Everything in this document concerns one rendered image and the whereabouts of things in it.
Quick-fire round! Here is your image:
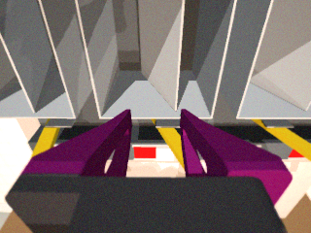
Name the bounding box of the grey box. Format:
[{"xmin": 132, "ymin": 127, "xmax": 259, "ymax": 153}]
[
  {"xmin": 75, "ymin": 0, "xmax": 237, "ymax": 170},
  {"xmin": 219, "ymin": 0, "xmax": 311, "ymax": 161},
  {"xmin": 0, "ymin": 0, "xmax": 93, "ymax": 158}
]

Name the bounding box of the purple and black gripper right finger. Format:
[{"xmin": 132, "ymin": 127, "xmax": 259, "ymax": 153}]
[{"xmin": 180, "ymin": 109, "xmax": 293, "ymax": 205}]

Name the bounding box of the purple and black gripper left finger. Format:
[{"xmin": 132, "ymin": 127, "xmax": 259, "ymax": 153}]
[{"xmin": 20, "ymin": 109, "xmax": 132, "ymax": 177}]

